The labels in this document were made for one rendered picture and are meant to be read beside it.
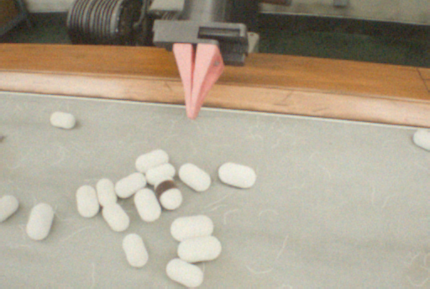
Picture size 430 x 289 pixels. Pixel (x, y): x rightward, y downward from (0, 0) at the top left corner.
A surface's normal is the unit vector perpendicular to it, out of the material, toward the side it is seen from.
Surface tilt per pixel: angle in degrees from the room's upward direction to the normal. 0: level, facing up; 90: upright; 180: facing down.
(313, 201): 0
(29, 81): 45
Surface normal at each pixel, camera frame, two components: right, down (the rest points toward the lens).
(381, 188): -0.04, -0.75
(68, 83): -0.15, -0.07
